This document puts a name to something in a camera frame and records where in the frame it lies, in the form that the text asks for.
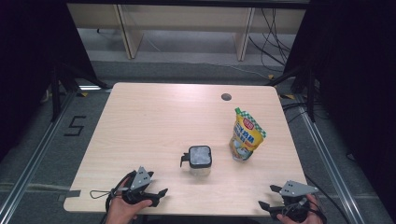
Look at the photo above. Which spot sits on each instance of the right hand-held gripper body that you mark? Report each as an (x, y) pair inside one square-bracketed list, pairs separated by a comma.
[(295, 189)]

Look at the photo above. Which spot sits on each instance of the grey tape strip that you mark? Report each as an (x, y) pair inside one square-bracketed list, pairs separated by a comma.
[(70, 194)]

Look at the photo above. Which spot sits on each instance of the person's left hand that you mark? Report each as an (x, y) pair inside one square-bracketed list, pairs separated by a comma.
[(120, 211)]

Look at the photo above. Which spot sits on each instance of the person's right hand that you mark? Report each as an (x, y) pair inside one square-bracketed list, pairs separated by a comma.
[(315, 211)]

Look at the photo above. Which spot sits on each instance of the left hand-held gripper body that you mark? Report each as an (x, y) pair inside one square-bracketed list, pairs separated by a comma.
[(141, 180)]

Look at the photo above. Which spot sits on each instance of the aluminium floor rail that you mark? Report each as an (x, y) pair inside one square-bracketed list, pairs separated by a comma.
[(330, 161), (37, 149)]

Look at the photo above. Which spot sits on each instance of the yellow seasoning bag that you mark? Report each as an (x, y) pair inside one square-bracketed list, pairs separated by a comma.
[(247, 137)]

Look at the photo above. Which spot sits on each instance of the light wooden shelf unit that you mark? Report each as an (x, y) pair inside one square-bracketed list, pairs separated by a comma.
[(186, 17)]

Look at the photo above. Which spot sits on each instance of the clear container with black lid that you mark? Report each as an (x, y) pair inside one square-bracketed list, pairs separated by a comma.
[(200, 156)]

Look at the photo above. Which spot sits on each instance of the black curtain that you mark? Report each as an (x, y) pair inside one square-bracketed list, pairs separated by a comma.
[(31, 62), (358, 77)]

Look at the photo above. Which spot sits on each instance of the black metal stand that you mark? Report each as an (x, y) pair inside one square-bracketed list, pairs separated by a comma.
[(309, 93), (56, 93)]

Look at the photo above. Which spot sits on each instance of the dark round table grommet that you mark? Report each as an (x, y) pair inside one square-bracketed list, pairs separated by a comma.
[(226, 96)]

